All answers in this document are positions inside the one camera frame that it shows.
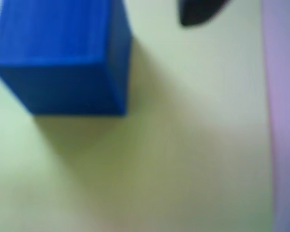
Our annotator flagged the small blue cube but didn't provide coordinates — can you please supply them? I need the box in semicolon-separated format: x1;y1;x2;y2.
0;0;133;117

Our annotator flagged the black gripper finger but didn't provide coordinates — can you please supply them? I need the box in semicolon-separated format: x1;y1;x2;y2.
178;0;232;27

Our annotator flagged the green paper square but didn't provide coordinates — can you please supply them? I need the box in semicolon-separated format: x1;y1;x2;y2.
0;0;276;232

